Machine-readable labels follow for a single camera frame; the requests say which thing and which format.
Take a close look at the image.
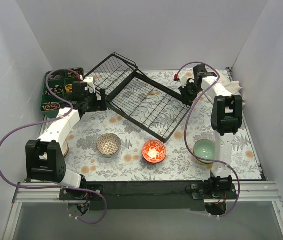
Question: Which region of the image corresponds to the black wire dish rack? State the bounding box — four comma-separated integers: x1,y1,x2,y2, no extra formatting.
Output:
86,52,189,143

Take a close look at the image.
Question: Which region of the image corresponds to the brown patterned bowl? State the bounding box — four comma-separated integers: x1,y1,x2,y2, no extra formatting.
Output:
96,133,121,158

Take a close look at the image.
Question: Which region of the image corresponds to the red floral bowl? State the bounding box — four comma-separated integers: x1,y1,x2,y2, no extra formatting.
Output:
142,139,167,164

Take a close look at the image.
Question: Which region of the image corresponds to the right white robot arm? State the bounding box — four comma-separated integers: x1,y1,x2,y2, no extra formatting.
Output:
174,61,243,199

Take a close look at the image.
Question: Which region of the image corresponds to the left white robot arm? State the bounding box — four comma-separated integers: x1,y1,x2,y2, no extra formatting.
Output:
25,77,107,200

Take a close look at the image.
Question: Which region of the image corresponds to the green compartment tray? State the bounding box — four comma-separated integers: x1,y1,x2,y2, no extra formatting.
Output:
40,69,79,119

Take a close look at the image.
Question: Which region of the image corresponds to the floral table mat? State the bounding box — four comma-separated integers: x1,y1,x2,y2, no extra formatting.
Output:
31,69,262,182

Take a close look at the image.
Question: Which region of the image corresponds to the white folded cloth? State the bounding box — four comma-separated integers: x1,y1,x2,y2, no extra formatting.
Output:
219,74,242,95

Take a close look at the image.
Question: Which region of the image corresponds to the mint green bowl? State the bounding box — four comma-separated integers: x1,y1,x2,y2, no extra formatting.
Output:
193,139,215,163

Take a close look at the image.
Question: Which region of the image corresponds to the cream white bowl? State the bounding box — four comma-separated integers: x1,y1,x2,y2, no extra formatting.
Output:
62,142,70,158

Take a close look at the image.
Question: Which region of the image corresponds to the yellow bowl under green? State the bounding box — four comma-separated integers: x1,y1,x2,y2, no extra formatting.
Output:
195,156,214,165

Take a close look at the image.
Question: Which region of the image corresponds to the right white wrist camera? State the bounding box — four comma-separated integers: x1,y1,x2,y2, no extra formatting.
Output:
173,74,189,87

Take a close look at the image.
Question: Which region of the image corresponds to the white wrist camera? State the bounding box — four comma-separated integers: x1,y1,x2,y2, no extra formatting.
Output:
173,74,189,87
83,76,95,89

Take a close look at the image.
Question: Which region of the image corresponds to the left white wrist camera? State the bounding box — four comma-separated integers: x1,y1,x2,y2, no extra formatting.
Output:
83,76,95,89

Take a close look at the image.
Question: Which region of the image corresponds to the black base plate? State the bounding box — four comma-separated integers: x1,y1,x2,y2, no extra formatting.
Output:
59,180,238,211

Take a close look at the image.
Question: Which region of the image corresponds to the aluminium frame rail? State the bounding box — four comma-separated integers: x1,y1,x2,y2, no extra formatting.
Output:
12,181,282,203

